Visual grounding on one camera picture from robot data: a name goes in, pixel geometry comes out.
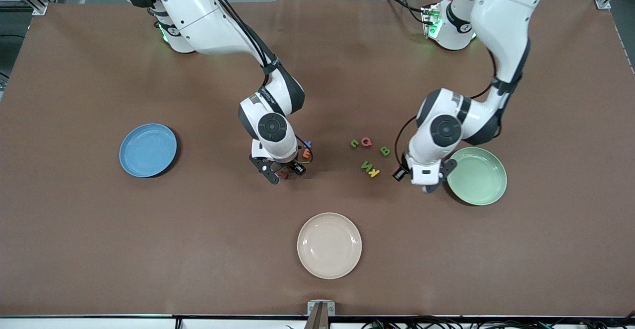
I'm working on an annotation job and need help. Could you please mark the blue plate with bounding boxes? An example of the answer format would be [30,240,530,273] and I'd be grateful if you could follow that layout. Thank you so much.
[119,123,178,178]

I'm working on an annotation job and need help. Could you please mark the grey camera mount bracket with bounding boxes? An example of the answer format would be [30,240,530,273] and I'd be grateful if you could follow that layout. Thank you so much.
[305,300,335,329]

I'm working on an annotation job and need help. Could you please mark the green plate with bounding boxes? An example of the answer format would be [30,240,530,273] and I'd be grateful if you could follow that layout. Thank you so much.
[446,147,508,206]

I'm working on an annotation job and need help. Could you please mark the tangled black cables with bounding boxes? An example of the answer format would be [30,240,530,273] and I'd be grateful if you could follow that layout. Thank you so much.
[362,314,635,329]

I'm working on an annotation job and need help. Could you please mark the beige plate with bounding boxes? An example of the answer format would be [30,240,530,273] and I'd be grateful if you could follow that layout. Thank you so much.
[297,212,362,280]

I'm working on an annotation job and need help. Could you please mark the white table edge rail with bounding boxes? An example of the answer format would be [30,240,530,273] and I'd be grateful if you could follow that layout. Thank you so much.
[0,316,635,329]

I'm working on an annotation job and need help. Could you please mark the table cover sheet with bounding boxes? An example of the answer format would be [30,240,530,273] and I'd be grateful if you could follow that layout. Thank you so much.
[0,0,635,317]

